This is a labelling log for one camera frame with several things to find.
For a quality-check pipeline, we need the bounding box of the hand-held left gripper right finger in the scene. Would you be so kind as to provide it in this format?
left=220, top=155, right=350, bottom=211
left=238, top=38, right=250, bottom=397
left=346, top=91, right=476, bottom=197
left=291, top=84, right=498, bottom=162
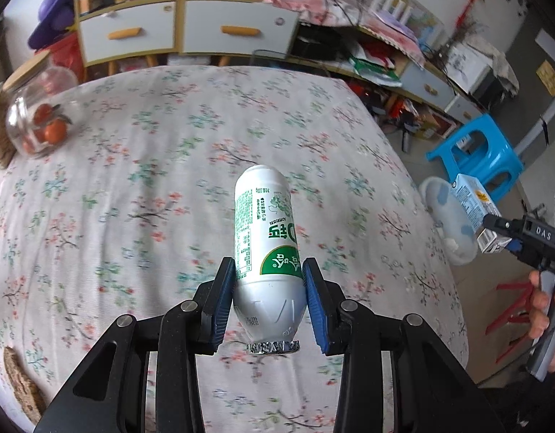
left=302, top=257, right=481, bottom=433

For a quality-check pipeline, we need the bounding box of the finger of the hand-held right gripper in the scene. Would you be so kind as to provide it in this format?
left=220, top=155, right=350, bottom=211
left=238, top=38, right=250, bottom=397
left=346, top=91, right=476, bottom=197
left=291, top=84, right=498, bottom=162
left=503, top=236, right=532, bottom=259
left=482, top=214, right=525, bottom=239

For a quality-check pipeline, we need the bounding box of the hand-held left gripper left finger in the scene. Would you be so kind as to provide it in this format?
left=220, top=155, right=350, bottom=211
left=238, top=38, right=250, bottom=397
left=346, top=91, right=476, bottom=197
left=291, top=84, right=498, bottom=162
left=34, top=257, right=237, bottom=433

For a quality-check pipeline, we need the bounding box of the light blue drink carton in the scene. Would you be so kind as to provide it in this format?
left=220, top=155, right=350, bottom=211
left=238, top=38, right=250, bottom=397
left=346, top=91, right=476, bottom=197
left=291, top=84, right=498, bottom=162
left=449, top=174, right=508, bottom=254

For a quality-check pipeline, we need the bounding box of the white green plastic bottle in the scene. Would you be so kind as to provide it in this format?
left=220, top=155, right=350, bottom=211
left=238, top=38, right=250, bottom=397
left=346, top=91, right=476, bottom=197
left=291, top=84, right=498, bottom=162
left=233, top=165, right=303, bottom=355

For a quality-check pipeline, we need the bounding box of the person's right hand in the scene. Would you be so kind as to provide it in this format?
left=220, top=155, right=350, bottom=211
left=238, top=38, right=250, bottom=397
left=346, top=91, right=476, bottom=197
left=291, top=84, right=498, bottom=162
left=528, top=271, right=555, bottom=340

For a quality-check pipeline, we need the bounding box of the blue plastic stool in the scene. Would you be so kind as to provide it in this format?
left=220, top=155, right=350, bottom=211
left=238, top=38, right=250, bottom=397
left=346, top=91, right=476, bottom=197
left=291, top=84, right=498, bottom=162
left=425, top=114, right=526, bottom=204

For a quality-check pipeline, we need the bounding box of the floral tablecloth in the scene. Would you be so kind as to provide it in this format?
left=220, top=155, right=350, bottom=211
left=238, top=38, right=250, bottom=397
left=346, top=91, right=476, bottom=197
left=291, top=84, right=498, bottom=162
left=0, top=65, right=470, bottom=433

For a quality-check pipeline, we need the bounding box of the wooden desk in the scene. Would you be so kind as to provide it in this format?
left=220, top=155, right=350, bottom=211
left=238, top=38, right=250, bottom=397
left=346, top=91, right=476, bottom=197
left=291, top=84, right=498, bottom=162
left=295, top=9, right=486, bottom=122

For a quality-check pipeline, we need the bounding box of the green plastic bag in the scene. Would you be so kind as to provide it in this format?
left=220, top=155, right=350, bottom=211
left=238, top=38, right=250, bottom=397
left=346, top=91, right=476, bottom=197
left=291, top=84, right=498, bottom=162
left=350, top=56, right=402, bottom=88

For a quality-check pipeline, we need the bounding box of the brown woven mat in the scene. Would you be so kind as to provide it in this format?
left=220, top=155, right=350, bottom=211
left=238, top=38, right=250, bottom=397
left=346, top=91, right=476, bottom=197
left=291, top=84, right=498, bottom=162
left=3, top=346, right=48, bottom=425

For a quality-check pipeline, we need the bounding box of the clear glass jar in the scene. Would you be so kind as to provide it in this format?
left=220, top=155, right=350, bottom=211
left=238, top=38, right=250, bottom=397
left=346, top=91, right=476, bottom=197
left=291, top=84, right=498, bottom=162
left=2, top=49, right=86, bottom=159

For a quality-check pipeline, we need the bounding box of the red bag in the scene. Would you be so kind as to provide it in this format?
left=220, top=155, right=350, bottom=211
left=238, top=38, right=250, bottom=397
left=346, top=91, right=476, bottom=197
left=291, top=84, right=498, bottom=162
left=49, top=34, right=86, bottom=84

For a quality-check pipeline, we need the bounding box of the plain white drawer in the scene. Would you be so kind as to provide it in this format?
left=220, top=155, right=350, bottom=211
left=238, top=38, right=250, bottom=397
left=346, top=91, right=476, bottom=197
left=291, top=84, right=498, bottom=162
left=79, top=0, right=176, bottom=66

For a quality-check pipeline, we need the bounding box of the pink cloth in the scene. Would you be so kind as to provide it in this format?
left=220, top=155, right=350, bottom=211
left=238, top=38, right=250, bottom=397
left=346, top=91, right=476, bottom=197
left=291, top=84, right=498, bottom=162
left=239, top=0, right=346, bottom=25

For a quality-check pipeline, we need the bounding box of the purple hat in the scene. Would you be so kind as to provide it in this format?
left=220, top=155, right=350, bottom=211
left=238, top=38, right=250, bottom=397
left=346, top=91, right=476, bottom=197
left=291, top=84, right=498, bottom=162
left=27, top=0, right=79, bottom=50

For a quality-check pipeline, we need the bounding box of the black device with grey handle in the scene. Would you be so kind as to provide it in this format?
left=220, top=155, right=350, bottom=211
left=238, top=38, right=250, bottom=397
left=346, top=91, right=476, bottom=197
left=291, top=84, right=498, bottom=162
left=398, top=117, right=416, bottom=154

